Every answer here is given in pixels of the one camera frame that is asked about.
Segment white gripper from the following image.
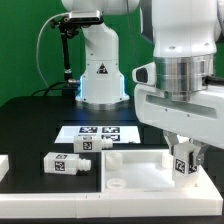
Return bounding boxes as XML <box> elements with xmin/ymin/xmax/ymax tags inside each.
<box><xmin>134</xmin><ymin>84</ymin><xmax>224</xmax><ymax>166</ymax></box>

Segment white square tabletop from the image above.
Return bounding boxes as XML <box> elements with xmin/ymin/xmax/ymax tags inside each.
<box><xmin>101</xmin><ymin>150</ymin><xmax>214</xmax><ymax>193</ymax></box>

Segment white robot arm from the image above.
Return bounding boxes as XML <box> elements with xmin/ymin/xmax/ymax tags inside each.
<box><xmin>62</xmin><ymin>0</ymin><xmax>224</xmax><ymax>165</ymax></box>

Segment white U-shaped fence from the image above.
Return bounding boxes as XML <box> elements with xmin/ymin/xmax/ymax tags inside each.
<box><xmin>0</xmin><ymin>152</ymin><xmax>224</xmax><ymax>219</ymax></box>

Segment marker sheet with tags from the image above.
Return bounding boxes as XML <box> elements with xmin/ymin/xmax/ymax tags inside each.
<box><xmin>55</xmin><ymin>126</ymin><xmax>140</xmax><ymax>143</ymax></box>

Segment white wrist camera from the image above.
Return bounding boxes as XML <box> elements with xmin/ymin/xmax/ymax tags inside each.
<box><xmin>132</xmin><ymin>62</ymin><xmax>157</xmax><ymax>86</ymax></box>

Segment black cables at base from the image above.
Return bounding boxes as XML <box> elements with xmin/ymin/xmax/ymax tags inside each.
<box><xmin>31</xmin><ymin>79</ymin><xmax>83</xmax><ymax>98</ymax></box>

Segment black camera stand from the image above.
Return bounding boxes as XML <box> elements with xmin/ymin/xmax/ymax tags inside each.
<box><xmin>49</xmin><ymin>16</ymin><xmax>104</xmax><ymax>98</ymax></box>

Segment grey mounted camera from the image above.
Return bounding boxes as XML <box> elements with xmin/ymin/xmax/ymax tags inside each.
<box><xmin>69</xmin><ymin>10</ymin><xmax>102</xmax><ymax>21</ymax></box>

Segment white camera cable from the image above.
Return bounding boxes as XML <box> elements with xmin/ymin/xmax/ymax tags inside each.
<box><xmin>35</xmin><ymin>13</ymin><xmax>71</xmax><ymax>88</ymax></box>

